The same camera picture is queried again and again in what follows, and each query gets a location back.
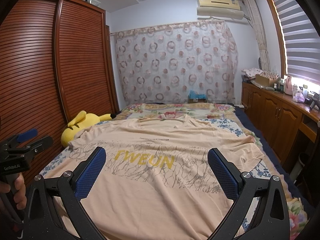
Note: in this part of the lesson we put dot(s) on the cardboard box on cabinet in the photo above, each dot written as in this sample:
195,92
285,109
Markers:
266,80

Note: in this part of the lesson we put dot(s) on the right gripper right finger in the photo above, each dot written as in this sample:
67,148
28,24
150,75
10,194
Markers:
271,217

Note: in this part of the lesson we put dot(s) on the folded floral cloth stack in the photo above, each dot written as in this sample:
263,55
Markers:
251,72

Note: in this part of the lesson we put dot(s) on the wooden louvered wardrobe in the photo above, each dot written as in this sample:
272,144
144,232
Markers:
55,62

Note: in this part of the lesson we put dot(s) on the blue floral white bedsheet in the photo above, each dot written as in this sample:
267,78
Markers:
230,127

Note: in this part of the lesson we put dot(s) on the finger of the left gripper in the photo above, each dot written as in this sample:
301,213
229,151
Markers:
41,145
26,136

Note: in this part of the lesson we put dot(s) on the circle patterned sheer curtain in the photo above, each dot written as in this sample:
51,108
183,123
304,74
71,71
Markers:
165,63

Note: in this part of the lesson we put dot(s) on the pink kettle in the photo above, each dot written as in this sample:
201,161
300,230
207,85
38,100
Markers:
288,87

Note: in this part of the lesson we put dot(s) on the teal item in box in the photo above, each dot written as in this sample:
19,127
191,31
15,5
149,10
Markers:
195,97

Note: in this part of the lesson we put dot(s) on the person's left hand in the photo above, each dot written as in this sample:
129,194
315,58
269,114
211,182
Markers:
19,196

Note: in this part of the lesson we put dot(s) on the yellow Pikachu plush toy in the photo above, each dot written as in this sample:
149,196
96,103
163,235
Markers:
82,121

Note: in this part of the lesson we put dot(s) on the wall air conditioner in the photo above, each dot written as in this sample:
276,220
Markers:
220,8

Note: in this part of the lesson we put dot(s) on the beige printed t-shirt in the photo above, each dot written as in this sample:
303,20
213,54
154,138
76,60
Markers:
160,169

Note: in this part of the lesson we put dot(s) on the pink floral blanket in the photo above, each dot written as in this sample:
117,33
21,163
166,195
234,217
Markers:
234,120

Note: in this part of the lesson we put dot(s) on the tied beige curtain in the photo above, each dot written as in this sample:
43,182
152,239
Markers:
259,31

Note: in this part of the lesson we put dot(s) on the wooden side cabinet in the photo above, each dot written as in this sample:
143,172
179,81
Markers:
279,118

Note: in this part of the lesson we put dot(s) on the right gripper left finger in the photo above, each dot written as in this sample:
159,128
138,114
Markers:
42,219

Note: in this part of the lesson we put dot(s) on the zebra window blind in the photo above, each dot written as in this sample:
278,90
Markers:
301,40

